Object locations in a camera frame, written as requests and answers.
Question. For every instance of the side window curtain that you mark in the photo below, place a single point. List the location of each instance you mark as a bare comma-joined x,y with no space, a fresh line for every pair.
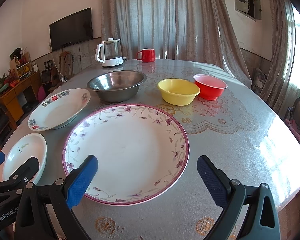
282,54

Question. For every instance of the orange wooden cabinet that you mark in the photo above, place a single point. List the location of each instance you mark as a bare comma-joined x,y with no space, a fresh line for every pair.
9,100

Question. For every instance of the red plastic bowl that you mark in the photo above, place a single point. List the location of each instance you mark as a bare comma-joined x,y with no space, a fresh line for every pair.
210,87

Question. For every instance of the lace patterned tablecloth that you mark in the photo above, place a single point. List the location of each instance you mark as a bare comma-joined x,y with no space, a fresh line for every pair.
226,115

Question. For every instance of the beige window curtain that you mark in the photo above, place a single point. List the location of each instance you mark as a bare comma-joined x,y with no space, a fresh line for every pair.
189,30

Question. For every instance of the stainless steel bowl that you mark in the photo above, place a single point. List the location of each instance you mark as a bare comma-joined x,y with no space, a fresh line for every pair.
117,86

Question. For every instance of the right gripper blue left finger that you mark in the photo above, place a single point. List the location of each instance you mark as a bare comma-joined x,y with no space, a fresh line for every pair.
33,220

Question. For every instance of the white glass electric kettle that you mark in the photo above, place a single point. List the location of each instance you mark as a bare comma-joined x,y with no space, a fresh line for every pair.
109,53

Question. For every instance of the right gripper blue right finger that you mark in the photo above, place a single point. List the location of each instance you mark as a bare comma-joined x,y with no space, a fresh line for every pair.
261,220

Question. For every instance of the wooden chair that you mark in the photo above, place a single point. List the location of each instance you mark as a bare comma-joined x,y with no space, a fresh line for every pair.
66,64

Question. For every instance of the black wall television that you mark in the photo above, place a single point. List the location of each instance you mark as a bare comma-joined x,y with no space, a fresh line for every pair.
71,29

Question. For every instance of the large purple floral plate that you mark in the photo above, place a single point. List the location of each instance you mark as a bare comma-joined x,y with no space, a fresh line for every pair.
141,151

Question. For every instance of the wall electrical panel box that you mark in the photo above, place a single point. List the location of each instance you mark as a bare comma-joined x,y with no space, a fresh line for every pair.
249,8

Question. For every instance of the yellow plastic bowl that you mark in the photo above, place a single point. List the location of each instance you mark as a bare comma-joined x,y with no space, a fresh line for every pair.
178,92

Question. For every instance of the small white rose plate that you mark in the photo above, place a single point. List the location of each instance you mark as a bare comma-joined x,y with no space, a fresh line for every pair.
31,145

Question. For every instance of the white plate red characters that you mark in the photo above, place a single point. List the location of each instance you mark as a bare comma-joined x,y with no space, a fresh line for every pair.
59,109

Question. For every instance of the red mug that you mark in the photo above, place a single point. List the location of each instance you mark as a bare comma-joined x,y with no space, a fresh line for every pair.
146,55

